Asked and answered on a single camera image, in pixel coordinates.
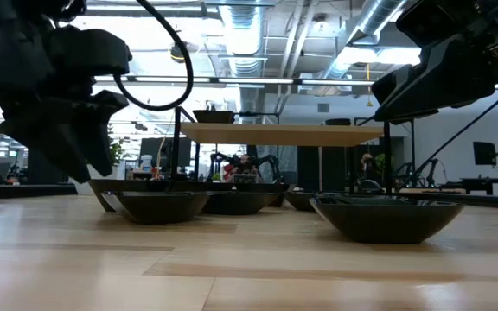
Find small grey laptop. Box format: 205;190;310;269
232;173;259;185

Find yellow hanging cord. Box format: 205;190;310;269
365;63;374;108

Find silver ventilation duct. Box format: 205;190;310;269
317;0;410;81
218;3;271;113

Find black computer monitor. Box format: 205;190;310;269
139;136;193;168

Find large black bowl right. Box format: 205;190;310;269
308;194;467;245

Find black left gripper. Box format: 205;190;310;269
0;8;131;185

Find black monitor on arm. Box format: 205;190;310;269
472;141;498;187

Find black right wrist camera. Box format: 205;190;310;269
395;0;486;48

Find black background desk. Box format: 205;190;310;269
441;175;498;195

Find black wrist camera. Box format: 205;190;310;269
395;0;486;48
48;25;134;79

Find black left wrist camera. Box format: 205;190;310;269
48;25;134;79

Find black leaf mini plate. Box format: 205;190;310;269
201;191;281;216
100;190;211;225

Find wooden riser shelf black legs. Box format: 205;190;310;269
169;105;417;195

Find green plant white pot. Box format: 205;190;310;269
74;124;126;195

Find thick black wrist camera cable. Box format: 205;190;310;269
113;0;195;112

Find round black ceiling speaker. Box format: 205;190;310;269
169;41;188;65

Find black cabinet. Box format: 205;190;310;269
26;149;71;186

